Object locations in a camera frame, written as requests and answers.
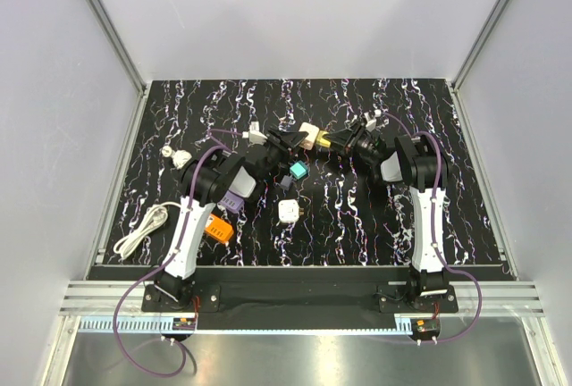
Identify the aluminium frame rail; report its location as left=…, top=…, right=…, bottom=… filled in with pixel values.
left=66, top=0, right=148, bottom=92

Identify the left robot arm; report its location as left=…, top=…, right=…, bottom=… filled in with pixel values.
left=154, top=128, right=308, bottom=311

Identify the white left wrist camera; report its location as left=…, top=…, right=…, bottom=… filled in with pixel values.
left=242, top=122, right=267, bottom=145

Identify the yellow plug adapter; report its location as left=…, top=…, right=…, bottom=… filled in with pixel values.
left=315, top=131, right=332, bottom=148

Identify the purple power strip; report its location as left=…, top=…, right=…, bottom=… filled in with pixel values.
left=221, top=191, right=245, bottom=214

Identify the white power cord bundle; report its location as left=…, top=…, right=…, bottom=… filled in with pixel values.
left=114, top=202, right=182, bottom=263

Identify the white pink socket adapter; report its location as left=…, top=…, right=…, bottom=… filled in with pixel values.
left=299, top=122, right=320, bottom=150

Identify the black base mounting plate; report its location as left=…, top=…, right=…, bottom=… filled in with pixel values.
left=141, top=282, right=458, bottom=315

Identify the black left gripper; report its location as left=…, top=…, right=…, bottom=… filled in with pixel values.
left=257, top=127, right=305, bottom=180

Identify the white cube socket adapter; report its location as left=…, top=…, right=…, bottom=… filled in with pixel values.
left=278, top=199, right=304, bottom=223

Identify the orange power strip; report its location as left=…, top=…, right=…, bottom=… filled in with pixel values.
left=205, top=214, right=234, bottom=245

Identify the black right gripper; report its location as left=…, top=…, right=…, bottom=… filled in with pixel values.
left=324, top=120, right=383, bottom=163

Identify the dark purple plug adapter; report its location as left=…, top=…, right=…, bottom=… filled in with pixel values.
left=279, top=175, right=293, bottom=191

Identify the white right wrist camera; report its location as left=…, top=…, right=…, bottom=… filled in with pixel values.
left=363, top=109, right=383, bottom=131

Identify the teal plug adapter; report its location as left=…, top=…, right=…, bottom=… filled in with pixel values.
left=290, top=161, right=309, bottom=180

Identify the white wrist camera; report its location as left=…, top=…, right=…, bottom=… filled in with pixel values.
left=363, top=109, right=383, bottom=131
left=242, top=122, right=267, bottom=145

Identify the white plug with cord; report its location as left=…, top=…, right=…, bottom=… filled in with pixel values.
left=161, top=146, right=192, bottom=170

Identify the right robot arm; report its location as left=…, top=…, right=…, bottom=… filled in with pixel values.
left=324, top=123, right=450, bottom=312

